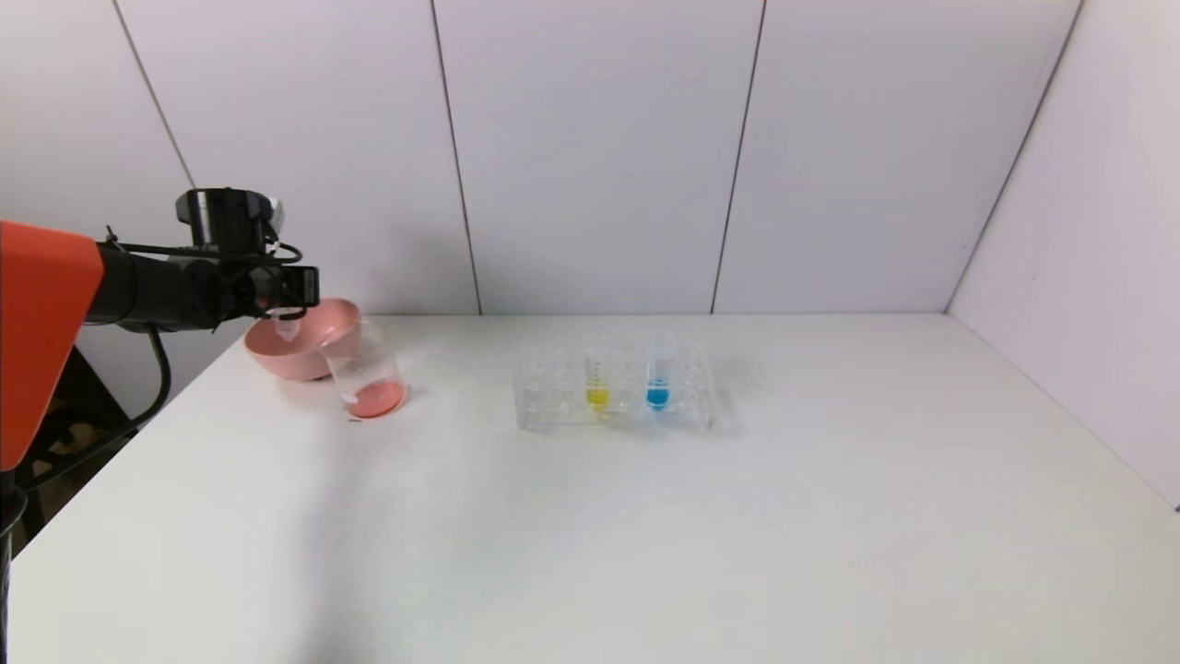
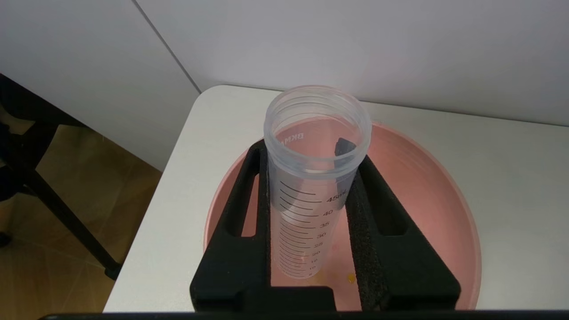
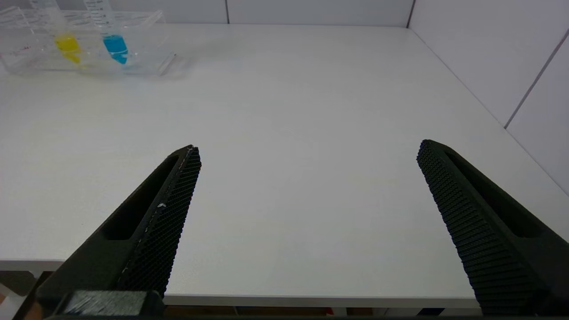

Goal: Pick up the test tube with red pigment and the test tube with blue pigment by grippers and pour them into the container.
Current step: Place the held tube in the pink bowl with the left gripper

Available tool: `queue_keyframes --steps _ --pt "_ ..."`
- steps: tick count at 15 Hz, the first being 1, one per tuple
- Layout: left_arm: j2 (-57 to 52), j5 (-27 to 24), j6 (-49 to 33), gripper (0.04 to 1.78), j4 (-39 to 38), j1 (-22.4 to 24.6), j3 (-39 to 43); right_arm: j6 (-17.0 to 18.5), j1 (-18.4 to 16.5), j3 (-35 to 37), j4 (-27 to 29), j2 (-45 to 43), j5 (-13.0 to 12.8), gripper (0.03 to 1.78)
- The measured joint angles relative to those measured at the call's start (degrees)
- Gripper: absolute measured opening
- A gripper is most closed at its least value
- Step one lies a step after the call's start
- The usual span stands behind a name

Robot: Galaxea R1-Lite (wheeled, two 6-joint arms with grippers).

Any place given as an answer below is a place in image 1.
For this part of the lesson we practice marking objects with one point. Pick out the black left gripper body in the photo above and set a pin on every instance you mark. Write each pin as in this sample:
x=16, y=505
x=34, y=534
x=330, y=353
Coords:
x=301, y=285

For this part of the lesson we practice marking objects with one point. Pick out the test tube with red pigment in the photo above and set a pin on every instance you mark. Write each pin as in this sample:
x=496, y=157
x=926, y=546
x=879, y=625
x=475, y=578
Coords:
x=286, y=325

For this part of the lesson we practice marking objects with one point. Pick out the test tube with blue pigment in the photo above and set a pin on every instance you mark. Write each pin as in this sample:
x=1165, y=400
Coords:
x=657, y=387

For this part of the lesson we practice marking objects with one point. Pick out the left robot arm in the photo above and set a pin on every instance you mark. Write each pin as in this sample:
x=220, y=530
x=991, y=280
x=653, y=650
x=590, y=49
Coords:
x=46, y=314

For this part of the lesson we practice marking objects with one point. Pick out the clear acrylic test tube rack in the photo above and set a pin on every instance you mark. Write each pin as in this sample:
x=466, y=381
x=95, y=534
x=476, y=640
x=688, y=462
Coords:
x=553, y=406

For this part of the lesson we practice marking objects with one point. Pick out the test tube with yellow pigment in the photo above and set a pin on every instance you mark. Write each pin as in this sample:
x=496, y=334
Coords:
x=597, y=387

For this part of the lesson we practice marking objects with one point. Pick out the pink bowl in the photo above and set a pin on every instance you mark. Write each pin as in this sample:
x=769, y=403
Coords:
x=304, y=355

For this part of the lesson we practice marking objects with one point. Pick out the clear glass beaker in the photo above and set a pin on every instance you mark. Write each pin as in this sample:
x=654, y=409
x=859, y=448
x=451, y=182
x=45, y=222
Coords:
x=371, y=387

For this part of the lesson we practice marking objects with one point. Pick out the dark chair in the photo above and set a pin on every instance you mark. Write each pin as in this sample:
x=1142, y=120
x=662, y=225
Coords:
x=74, y=433

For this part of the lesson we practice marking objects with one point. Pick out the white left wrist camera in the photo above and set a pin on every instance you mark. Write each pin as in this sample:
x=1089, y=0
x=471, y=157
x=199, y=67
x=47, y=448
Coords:
x=277, y=212

